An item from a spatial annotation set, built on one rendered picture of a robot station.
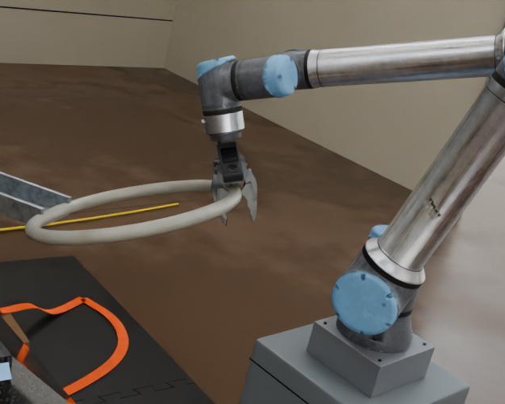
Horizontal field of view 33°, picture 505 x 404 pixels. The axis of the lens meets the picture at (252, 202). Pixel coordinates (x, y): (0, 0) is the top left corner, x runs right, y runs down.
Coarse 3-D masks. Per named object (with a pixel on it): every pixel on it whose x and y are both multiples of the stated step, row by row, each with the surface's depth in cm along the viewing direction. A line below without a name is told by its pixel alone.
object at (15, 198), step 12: (0, 180) 209; (12, 180) 208; (24, 180) 207; (0, 192) 197; (12, 192) 209; (24, 192) 207; (36, 192) 206; (48, 192) 204; (0, 204) 197; (12, 204) 196; (24, 204) 194; (36, 204) 206; (48, 204) 205; (12, 216) 196; (24, 216) 195
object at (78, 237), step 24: (120, 192) 211; (144, 192) 211; (168, 192) 211; (240, 192) 188; (48, 216) 195; (192, 216) 171; (216, 216) 176; (48, 240) 172; (72, 240) 169; (96, 240) 167; (120, 240) 167
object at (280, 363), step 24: (288, 336) 215; (264, 360) 209; (288, 360) 204; (312, 360) 207; (264, 384) 210; (288, 384) 204; (312, 384) 198; (336, 384) 199; (408, 384) 206; (432, 384) 209; (456, 384) 211
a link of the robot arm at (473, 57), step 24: (336, 48) 191; (360, 48) 187; (384, 48) 184; (408, 48) 181; (432, 48) 179; (456, 48) 176; (480, 48) 174; (504, 48) 171; (312, 72) 190; (336, 72) 188; (360, 72) 186; (384, 72) 183; (408, 72) 182; (432, 72) 180; (456, 72) 178; (480, 72) 176
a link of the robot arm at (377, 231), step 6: (372, 228) 200; (378, 228) 199; (384, 228) 200; (372, 234) 198; (378, 234) 196; (426, 264) 199; (414, 294) 200; (414, 300) 201; (408, 306) 200; (402, 312) 199
